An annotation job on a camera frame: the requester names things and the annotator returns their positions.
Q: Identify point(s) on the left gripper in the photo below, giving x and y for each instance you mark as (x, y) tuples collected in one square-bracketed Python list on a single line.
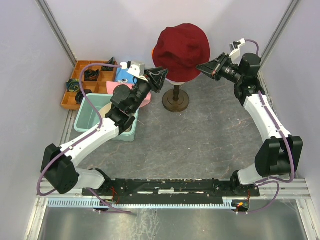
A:
[(156, 85)]

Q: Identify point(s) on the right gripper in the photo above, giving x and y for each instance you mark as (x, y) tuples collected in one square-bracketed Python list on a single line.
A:
[(214, 67)]

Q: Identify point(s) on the purple bucket hat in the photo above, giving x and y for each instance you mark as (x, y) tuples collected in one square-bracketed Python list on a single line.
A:
[(176, 83)]

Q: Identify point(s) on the cream mannequin head stand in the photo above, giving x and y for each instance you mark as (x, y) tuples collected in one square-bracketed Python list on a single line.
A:
[(176, 100)]

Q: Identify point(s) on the dark red hat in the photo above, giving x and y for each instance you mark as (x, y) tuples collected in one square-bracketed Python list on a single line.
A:
[(180, 49)]

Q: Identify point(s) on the blue printed cloth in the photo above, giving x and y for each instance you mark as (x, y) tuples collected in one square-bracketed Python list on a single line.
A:
[(122, 76)]

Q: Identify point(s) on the wooden compartment tray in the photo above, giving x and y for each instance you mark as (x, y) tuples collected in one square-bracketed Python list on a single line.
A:
[(97, 87)]

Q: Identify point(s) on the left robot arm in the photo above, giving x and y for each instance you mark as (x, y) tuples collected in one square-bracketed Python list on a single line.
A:
[(60, 163)]

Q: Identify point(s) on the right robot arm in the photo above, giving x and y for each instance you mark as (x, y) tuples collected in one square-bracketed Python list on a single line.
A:
[(278, 158)]

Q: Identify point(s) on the beige bucket hat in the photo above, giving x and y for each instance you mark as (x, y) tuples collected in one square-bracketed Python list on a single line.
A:
[(104, 110)]

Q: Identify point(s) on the dark brown rolled tie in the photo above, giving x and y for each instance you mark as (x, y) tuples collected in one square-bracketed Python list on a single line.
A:
[(80, 96)]

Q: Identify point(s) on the yellow blue rolled tie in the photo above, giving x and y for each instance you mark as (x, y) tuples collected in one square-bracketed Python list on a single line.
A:
[(73, 85)]

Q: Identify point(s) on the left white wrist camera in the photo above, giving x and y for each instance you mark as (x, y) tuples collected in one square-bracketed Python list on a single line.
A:
[(135, 68)]

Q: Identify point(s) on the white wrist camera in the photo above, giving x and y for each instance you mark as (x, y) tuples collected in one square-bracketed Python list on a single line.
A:
[(135, 68), (235, 49)]

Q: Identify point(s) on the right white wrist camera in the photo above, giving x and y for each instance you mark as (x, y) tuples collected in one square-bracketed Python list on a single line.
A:
[(235, 49)]

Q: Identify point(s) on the right aluminium corner post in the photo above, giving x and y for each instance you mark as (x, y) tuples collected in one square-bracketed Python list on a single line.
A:
[(277, 33)]

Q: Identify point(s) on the aluminium corner post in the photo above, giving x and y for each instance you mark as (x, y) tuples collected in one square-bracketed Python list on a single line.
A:
[(48, 14), (277, 33)]

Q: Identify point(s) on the left aluminium corner post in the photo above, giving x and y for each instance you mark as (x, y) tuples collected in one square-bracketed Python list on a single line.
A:
[(48, 14)]

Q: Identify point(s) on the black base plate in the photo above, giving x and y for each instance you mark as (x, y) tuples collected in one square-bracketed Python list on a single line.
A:
[(175, 191)]

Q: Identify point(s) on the aluminium front rail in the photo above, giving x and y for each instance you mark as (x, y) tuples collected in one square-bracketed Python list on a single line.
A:
[(297, 189)]

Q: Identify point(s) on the light blue cable duct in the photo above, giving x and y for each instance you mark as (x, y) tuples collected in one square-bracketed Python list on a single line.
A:
[(97, 204)]

